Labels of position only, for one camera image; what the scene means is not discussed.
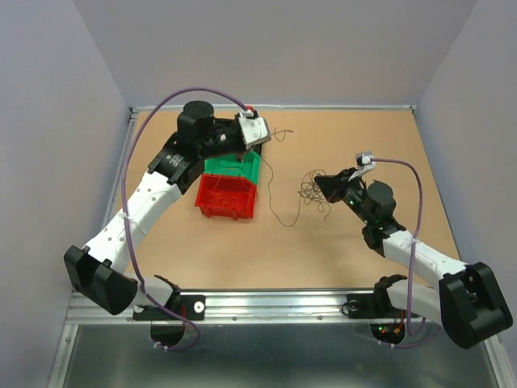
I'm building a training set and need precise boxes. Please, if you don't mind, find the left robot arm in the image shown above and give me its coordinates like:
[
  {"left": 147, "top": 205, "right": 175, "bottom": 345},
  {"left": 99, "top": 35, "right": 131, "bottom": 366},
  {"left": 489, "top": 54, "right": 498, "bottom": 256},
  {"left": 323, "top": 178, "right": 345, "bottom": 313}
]
[{"left": 64, "top": 100, "right": 271, "bottom": 318}]

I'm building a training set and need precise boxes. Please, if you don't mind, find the purple camera cable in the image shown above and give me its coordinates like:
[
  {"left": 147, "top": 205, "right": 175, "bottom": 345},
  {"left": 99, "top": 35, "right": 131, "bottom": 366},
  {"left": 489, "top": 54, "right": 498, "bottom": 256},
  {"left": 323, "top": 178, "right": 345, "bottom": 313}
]
[
  {"left": 369, "top": 158, "right": 443, "bottom": 349},
  {"left": 123, "top": 86, "right": 254, "bottom": 352}
]

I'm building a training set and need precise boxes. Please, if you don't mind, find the thin orange wire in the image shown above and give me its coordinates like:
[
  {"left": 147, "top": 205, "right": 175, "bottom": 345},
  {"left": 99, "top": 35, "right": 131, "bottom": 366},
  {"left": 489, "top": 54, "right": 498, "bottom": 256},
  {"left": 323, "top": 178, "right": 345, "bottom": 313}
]
[{"left": 209, "top": 167, "right": 258, "bottom": 211}]

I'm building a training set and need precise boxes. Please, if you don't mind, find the aluminium mounting rail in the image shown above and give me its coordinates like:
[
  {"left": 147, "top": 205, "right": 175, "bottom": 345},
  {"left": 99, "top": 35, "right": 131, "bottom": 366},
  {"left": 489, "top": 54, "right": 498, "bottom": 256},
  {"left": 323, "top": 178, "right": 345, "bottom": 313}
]
[{"left": 65, "top": 289, "right": 396, "bottom": 326}]

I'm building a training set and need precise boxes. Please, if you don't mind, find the black plastic bin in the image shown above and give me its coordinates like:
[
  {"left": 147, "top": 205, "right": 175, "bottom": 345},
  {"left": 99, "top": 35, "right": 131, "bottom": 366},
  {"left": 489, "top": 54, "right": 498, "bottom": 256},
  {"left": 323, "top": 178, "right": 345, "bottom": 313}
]
[{"left": 253, "top": 144, "right": 264, "bottom": 158}]

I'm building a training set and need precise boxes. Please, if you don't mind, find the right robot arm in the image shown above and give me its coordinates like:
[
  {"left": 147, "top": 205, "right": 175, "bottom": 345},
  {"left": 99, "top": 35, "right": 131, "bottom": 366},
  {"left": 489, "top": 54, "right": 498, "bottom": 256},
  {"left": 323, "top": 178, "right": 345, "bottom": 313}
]
[{"left": 314, "top": 168, "right": 513, "bottom": 349}]

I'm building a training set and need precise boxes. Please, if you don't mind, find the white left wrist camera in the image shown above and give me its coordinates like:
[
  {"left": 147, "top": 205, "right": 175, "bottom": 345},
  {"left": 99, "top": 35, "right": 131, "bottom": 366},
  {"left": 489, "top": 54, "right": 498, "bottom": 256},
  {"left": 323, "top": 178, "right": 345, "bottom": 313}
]
[{"left": 237, "top": 106, "right": 271, "bottom": 150}]

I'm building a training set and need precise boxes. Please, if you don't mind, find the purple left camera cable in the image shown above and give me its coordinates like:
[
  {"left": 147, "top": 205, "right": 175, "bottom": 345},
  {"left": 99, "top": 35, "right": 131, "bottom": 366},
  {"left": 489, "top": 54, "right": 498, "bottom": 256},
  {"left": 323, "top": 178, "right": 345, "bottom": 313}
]
[{"left": 123, "top": 86, "right": 254, "bottom": 352}]

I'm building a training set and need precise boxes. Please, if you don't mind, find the red plastic bin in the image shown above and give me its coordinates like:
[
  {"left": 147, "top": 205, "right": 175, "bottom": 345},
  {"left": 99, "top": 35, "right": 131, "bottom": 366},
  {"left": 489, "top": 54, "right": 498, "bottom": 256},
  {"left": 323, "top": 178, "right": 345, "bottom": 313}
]
[{"left": 195, "top": 174, "right": 257, "bottom": 220}]

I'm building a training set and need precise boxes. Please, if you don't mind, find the green plastic bin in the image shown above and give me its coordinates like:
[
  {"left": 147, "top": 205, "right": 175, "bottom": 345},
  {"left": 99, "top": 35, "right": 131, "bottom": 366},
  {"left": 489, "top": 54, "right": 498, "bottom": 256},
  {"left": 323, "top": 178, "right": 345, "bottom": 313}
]
[{"left": 204, "top": 151, "right": 261, "bottom": 185}]

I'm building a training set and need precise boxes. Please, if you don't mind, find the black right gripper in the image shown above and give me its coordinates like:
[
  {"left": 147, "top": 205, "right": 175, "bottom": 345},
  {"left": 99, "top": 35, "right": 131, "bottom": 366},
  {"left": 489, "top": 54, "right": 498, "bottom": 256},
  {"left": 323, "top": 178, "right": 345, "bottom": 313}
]
[{"left": 313, "top": 167, "right": 373, "bottom": 226}]

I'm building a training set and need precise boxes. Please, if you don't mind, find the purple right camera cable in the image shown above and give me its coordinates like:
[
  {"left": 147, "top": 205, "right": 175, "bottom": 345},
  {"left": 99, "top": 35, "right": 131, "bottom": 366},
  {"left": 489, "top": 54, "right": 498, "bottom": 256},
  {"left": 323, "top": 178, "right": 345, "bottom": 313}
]
[{"left": 369, "top": 158, "right": 443, "bottom": 349}]

